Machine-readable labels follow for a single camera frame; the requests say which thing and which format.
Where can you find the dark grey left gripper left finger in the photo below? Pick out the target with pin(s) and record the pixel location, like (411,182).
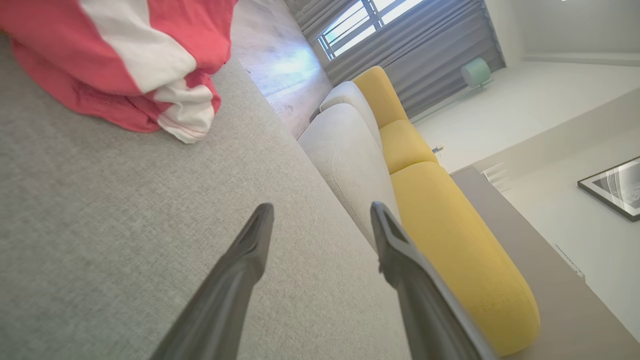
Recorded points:
(230,290)

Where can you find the grey sofa seat cushion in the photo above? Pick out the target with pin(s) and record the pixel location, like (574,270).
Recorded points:
(350,95)
(345,160)

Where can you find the grey pleated curtain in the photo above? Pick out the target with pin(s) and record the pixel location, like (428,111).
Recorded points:
(430,55)

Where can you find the red white basketball jersey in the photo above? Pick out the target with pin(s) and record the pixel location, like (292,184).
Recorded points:
(60,55)

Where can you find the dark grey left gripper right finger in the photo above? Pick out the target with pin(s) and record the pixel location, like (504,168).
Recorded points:
(420,305)

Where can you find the window with white frame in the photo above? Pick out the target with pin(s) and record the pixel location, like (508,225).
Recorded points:
(350,30)

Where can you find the mint green round lamp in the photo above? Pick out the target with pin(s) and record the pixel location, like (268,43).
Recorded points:
(475,72)

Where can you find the black framed wall picture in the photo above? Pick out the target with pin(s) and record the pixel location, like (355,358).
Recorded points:
(620,187)

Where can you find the long yellow sofa back cushion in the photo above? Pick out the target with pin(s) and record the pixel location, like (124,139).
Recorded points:
(460,250)

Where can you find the large grey sofa chaise cushion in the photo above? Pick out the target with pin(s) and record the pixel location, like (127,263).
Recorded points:
(125,225)

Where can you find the short yellow sofa back cushion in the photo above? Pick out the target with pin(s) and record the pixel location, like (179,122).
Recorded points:
(380,95)
(405,145)

